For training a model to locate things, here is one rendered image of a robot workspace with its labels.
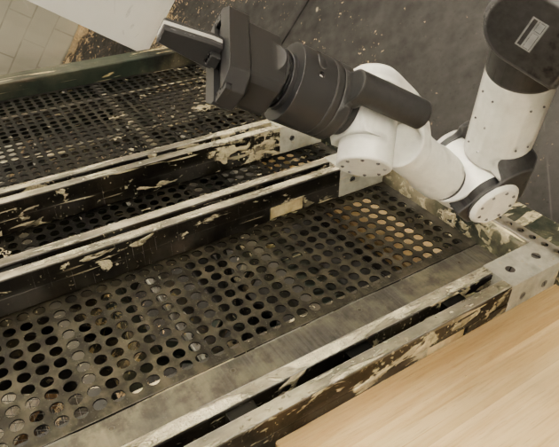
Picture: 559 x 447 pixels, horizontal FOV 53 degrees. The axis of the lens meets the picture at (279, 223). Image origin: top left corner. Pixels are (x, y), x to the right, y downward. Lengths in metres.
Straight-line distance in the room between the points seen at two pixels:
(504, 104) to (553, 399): 0.41
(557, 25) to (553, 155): 1.47
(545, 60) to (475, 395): 0.44
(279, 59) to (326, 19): 2.41
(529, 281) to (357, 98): 0.50
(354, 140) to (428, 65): 1.87
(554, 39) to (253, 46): 0.31
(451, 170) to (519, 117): 0.11
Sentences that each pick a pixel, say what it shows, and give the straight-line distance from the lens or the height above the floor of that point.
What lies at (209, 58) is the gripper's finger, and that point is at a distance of 0.58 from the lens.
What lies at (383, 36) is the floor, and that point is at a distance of 2.70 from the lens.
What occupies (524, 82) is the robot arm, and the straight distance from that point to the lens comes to 0.74.
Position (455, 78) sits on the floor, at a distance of 2.39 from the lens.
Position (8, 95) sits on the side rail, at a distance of 1.86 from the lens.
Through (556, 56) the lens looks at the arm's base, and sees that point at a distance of 0.68.
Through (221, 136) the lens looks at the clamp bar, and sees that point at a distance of 1.32.
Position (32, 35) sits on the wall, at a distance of 5.72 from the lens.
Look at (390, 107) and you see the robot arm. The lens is 0.62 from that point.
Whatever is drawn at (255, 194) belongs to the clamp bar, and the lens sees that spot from 1.09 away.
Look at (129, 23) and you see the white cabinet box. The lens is 4.29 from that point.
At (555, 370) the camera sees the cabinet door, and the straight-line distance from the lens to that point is 0.92.
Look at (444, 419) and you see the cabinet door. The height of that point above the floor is 1.19.
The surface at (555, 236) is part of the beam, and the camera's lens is 1.13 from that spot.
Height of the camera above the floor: 1.90
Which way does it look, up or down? 43 degrees down
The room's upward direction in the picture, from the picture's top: 74 degrees counter-clockwise
